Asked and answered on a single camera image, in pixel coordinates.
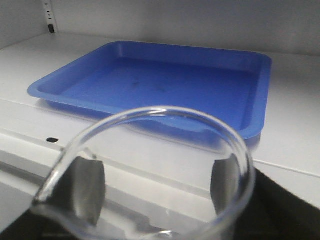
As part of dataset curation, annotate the blue plastic tray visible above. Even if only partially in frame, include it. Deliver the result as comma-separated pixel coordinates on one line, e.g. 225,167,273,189
27,41,272,148

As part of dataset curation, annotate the clear glass beaker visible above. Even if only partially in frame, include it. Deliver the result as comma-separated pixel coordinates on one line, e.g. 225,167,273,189
43,106,255,240

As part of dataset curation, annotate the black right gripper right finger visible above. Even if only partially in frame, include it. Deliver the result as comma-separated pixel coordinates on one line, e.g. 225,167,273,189
211,158,320,240

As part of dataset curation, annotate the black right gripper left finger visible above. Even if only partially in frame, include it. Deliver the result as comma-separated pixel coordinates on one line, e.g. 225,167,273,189
0,157,105,240

